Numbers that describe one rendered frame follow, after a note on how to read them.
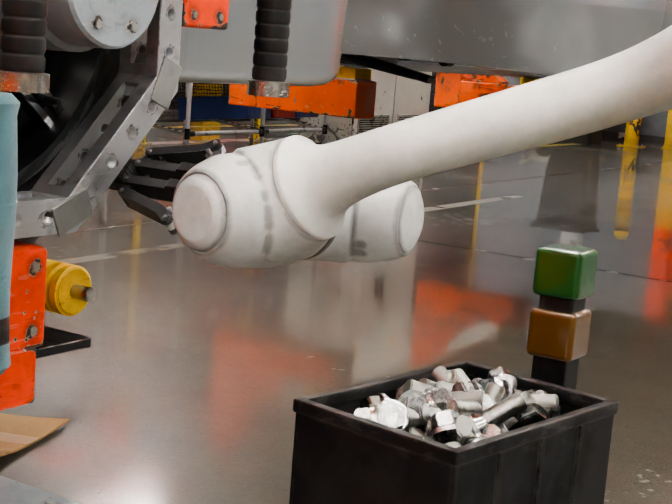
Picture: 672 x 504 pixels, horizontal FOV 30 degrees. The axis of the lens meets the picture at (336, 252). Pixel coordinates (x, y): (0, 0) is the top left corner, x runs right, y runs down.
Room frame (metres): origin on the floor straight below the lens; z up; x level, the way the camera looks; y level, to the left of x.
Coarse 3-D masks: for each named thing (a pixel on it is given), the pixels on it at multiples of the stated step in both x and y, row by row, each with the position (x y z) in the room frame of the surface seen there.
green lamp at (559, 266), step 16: (544, 256) 0.99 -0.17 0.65; (560, 256) 0.98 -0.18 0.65; (576, 256) 0.97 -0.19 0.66; (592, 256) 0.99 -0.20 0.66; (544, 272) 0.99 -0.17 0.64; (560, 272) 0.98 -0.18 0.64; (576, 272) 0.97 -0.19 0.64; (592, 272) 0.99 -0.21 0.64; (544, 288) 0.99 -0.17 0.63; (560, 288) 0.98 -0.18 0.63; (576, 288) 0.97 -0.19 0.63; (592, 288) 1.00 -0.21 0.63
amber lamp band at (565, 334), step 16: (544, 320) 0.99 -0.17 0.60; (560, 320) 0.98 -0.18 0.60; (576, 320) 0.98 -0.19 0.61; (528, 336) 0.99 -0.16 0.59; (544, 336) 0.98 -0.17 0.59; (560, 336) 0.98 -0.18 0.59; (576, 336) 0.98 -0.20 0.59; (528, 352) 0.99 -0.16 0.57; (544, 352) 0.98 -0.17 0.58; (560, 352) 0.98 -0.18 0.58; (576, 352) 0.98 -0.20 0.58
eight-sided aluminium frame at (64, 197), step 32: (160, 0) 1.48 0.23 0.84; (160, 32) 1.48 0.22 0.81; (128, 64) 1.50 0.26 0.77; (160, 64) 1.48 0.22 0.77; (128, 96) 1.49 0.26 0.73; (160, 96) 1.48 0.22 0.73; (96, 128) 1.45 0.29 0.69; (128, 128) 1.44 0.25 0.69; (64, 160) 1.41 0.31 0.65; (96, 160) 1.40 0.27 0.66; (32, 192) 1.38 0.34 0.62; (64, 192) 1.37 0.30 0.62; (96, 192) 1.40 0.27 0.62; (32, 224) 1.32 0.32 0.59; (64, 224) 1.35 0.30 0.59
